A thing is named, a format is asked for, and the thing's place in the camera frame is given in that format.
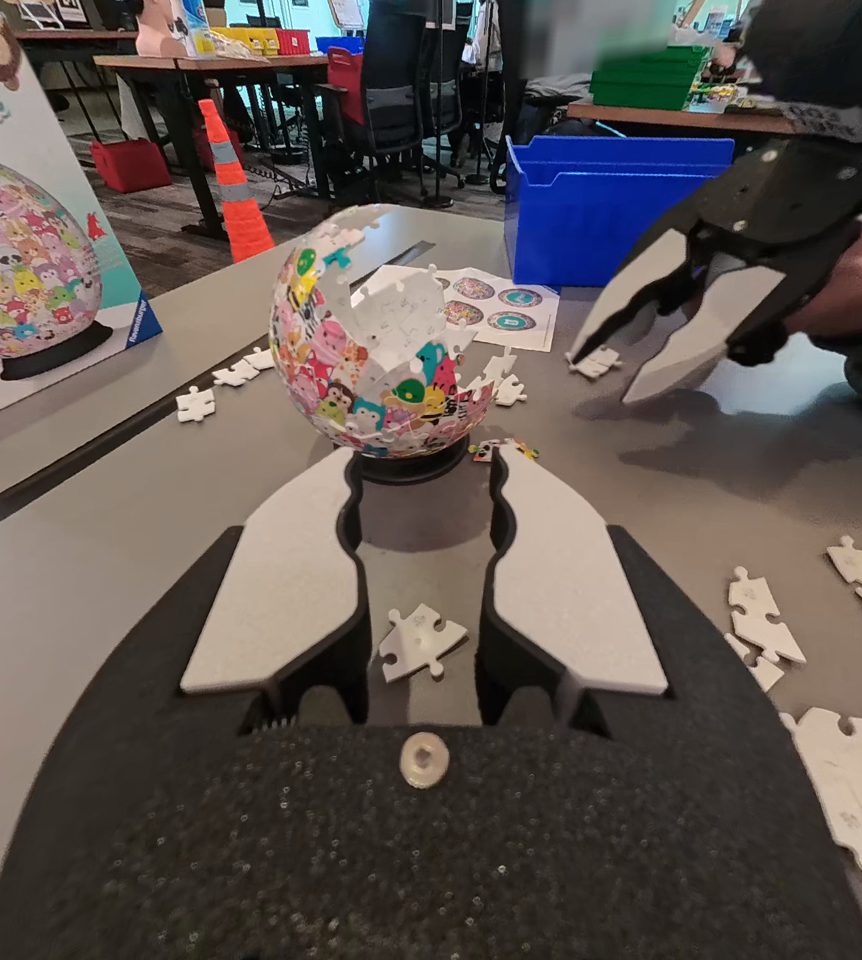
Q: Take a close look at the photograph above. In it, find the orange plastic object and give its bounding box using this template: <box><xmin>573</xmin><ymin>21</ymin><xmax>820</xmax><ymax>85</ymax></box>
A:
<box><xmin>199</xmin><ymin>98</ymin><xmax>274</xmax><ymax>264</ymax></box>

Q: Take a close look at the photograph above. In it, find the puzzle instruction leaflet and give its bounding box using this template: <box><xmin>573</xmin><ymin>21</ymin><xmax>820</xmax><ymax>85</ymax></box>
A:
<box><xmin>431</xmin><ymin>267</ymin><xmax>559</xmax><ymax>354</ymax></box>

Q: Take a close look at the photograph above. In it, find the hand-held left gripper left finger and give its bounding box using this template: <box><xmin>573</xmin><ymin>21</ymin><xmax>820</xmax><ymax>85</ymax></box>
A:
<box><xmin>181</xmin><ymin>450</ymin><xmax>372</xmax><ymax>699</ymax></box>

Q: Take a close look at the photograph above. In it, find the green box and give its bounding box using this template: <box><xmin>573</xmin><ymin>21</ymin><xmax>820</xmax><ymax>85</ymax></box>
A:
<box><xmin>592</xmin><ymin>45</ymin><xmax>709</xmax><ymax>114</ymax></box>

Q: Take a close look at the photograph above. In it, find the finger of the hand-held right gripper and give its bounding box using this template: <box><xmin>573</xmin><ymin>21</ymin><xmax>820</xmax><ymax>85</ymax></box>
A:
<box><xmin>622</xmin><ymin>255</ymin><xmax>787</xmax><ymax>406</ymax></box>
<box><xmin>566</xmin><ymin>228</ymin><xmax>691</xmax><ymax>369</ymax></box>

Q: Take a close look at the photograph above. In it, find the teal puzzle box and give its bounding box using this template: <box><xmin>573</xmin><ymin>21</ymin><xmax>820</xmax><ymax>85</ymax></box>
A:
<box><xmin>0</xmin><ymin>12</ymin><xmax>162</xmax><ymax>436</ymax></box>

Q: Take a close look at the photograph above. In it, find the blue plastic bin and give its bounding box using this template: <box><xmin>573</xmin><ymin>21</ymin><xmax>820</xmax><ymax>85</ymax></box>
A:
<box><xmin>506</xmin><ymin>135</ymin><xmax>735</xmax><ymax>289</ymax></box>

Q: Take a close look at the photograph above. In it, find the wooden desk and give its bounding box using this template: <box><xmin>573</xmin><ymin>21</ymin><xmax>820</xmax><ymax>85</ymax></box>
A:
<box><xmin>566</xmin><ymin>98</ymin><xmax>792</xmax><ymax>136</ymax></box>

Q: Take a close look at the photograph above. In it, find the colourful puzzle ball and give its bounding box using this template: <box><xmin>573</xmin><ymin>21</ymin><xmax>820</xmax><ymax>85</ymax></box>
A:
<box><xmin>269</xmin><ymin>206</ymin><xmax>499</xmax><ymax>459</ymax></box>

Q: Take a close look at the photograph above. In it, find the black office chair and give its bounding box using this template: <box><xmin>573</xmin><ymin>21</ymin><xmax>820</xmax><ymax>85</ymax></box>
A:
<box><xmin>319</xmin><ymin>0</ymin><xmax>469</xmax><ymax>204</ymax></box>

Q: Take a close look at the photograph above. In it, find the colourful puzzle piece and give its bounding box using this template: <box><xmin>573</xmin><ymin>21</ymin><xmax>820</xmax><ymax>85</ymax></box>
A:
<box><xmin>469</xmin><ymin>438</ymin><xmax>540</xmax><ymax>463</ymax></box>

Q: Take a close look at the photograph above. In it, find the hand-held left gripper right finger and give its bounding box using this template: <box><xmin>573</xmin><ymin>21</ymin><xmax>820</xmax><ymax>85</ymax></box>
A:
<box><xmin>476</xmin><ymin>446</ymin><xmax>669</xmax><ymax>699</ymax></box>

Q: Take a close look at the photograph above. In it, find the black ball stand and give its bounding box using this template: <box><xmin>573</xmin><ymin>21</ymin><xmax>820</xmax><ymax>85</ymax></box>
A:
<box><xmin>353</xmin><ymin>443</ymin><xmax>469</xmax><ymax>484</ymax></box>

